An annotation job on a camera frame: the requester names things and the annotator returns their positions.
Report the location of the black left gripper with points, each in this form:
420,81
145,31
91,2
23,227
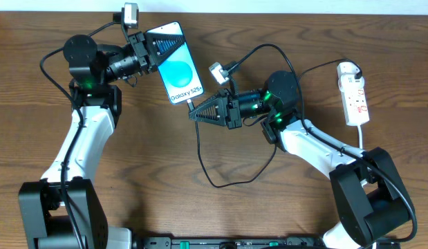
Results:
141,52

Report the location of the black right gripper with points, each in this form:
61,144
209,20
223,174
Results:
232,112

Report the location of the white USB charger adapter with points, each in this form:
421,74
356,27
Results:
348,68

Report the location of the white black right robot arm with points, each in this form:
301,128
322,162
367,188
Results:
373,206

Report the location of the blue Galaxy smartphone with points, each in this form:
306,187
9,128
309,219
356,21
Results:
179,74

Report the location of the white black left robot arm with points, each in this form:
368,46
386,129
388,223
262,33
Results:
61,209

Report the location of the white power strip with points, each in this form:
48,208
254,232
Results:
353,100

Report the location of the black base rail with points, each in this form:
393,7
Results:
226,243

